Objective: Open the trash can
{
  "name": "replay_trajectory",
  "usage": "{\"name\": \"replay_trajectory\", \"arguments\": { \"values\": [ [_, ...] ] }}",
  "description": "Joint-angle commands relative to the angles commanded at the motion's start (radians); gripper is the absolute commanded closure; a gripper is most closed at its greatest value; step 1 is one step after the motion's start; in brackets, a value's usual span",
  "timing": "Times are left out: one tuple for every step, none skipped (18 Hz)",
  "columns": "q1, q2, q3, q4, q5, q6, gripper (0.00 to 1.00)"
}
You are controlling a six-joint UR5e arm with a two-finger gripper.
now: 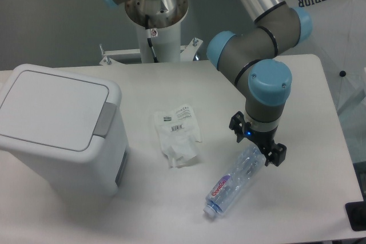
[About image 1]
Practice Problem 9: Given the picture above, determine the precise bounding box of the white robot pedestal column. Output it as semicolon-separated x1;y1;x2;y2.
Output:
136;23;181;60

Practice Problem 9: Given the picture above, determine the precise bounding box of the white Superior umbrella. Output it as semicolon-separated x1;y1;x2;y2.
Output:
286;0;365;111

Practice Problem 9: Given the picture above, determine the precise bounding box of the white push-top trash can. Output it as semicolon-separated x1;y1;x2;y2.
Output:
1;64;128;195

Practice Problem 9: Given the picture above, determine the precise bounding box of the white metal base frame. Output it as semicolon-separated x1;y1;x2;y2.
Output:
99;37;204;66

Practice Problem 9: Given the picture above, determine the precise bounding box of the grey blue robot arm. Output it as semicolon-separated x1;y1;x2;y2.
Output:
104;0;312;166

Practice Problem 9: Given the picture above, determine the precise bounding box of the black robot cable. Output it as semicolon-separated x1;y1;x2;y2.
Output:
144;14;160;63

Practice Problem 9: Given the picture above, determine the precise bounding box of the clear plastic water bottle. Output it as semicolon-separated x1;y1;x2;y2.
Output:
203;145;265;219

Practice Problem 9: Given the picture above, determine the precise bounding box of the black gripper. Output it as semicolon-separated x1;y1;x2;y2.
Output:
229;111;287;167

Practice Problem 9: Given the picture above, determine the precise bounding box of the crumpled white plastic wrapper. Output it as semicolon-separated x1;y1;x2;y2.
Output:
154;104;202;168

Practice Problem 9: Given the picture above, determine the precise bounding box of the black device at edge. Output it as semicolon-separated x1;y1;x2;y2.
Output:
345;201;365;231

